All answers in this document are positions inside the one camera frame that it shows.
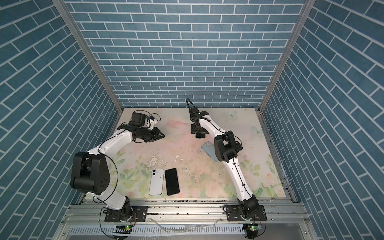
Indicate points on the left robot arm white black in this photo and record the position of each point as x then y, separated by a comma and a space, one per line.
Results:
90, 172

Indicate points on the white slotted cable duct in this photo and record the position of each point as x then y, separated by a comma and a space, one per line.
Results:
154, 230

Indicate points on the blue phone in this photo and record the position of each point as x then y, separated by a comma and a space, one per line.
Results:
200, 135

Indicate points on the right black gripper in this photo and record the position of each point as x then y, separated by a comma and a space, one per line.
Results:
193, 129

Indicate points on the light teal case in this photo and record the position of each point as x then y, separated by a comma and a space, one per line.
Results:
209, 149

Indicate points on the black phone screen up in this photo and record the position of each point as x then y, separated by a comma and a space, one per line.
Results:
172, 182

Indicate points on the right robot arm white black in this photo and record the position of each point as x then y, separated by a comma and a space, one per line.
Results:
226, 151

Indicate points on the aluminium front rail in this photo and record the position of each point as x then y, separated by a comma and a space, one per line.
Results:
190, 212

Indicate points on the white phone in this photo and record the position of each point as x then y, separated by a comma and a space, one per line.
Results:
156, 183

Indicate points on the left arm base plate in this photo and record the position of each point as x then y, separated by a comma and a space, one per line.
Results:
126, 214

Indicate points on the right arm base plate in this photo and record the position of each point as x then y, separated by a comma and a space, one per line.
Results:
235, 213

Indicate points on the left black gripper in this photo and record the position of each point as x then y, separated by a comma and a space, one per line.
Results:
155, 134

